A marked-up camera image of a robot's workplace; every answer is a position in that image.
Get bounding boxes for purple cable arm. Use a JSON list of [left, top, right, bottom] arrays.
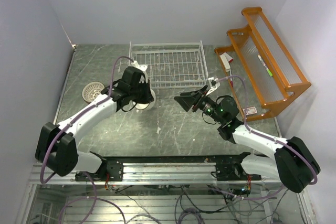
[[39, 56, 135, 185], [216, 74, 318, 200]]

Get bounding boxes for aluminium mounting rail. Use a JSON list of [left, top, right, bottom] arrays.
[[31, 161, 279, 183]]

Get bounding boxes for marker pen on shelf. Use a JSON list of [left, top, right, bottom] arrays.
[[258, 55, 273, 77]]

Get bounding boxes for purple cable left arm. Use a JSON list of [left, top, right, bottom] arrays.
[[39, 56, 135, 185]]

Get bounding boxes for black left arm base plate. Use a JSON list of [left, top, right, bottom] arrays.
[[73, 159, 123, 182]]

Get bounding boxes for small red white card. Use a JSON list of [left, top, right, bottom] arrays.
[[243, 106, 257, 115]]

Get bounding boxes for red pen on table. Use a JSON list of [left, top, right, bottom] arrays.
[[229, 70, 234, 87]]

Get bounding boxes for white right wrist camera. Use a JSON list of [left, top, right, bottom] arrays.
[[206, 77, 220, 95]]

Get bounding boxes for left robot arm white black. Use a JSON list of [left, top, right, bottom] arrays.
[[35, 63, 155, 180]]

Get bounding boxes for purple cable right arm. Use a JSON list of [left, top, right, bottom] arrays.
[[216, 74, 318, 200]]

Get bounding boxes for loose cables under table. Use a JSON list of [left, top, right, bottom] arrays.
[[57, 182, 297, 224]]

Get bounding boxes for white red eraser block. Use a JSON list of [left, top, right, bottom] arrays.
[[219, 52, 233, 72]]

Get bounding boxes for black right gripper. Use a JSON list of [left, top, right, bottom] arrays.
[[175, 85, 224, 124]]

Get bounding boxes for brown patterned bowl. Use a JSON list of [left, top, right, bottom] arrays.
[[82, 81, 105, 103]]

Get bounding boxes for orange wooden shelf rack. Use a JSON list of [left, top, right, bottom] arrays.
[[214, 7, 311, 122]]

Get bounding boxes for white wire dish rack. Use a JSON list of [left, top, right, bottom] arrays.
[[129, 41, 208, 89]]

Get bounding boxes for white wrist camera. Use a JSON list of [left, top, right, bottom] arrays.
[[131, 60, 148, 72], [206, 77, 220, 95]]

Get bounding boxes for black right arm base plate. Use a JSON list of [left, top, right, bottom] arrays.
[[210, 163, 261, 181]]

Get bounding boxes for cream two-handled soup bowl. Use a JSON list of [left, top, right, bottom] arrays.
[[135, 89, 156, 111]]

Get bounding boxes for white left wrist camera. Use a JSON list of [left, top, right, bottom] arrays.
[[131, 60, 148, 72]]

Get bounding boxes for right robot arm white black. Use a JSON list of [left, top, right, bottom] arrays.
[[174, 86, 321, 193]]

